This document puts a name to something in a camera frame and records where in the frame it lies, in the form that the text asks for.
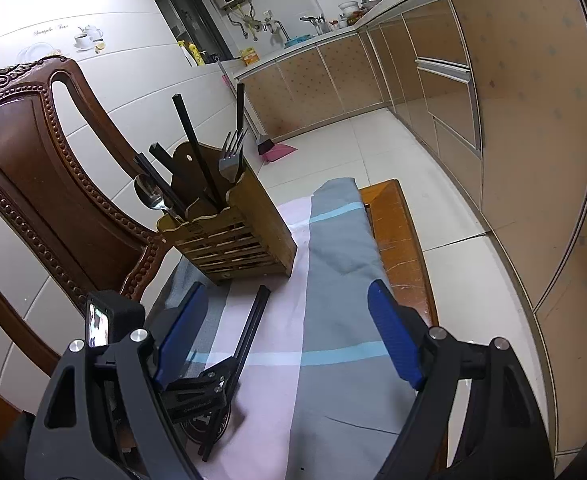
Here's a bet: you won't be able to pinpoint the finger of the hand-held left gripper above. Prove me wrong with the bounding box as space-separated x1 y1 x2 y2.
202 356 239 381
166 383 230 424

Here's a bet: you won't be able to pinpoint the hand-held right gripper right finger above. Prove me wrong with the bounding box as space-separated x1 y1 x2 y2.
367 279 557 480

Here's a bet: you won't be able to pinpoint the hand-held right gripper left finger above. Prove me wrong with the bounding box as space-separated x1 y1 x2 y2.
24 282 209 480

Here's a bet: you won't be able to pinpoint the wooden utensil holder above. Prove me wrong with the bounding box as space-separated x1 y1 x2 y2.
156 141 298 285

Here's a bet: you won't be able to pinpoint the gold-handled metal spoon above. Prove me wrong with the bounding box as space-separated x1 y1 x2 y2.
134 174 182 223

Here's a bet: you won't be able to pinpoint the metal fork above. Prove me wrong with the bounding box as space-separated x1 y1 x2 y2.
218 129 250 184

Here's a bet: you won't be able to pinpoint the grey and pink printed blanket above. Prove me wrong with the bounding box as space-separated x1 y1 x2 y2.
144 177 424 480

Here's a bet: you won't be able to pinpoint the wooden table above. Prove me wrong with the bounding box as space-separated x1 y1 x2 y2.
361 179 449 471

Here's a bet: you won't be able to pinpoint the carved wooden chair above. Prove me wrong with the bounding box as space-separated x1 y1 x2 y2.
0 56 174 441

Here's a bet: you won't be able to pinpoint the pink dustpan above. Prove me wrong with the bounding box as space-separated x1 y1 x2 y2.
261 142 299 164

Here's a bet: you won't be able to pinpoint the broom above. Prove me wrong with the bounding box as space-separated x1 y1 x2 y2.
218 60 273 156

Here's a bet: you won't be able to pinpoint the tan kitchen cabinets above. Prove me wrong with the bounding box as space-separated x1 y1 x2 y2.
234 0 587 471

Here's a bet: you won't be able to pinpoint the dark sliding door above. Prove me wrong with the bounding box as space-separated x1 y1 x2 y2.
138 0 235 62

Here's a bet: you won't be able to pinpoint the white kitchen countertop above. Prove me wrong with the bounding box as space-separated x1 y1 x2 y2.
234 0 574 81

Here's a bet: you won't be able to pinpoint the stacked white bowls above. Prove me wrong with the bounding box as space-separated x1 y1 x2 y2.
337 0 370 25

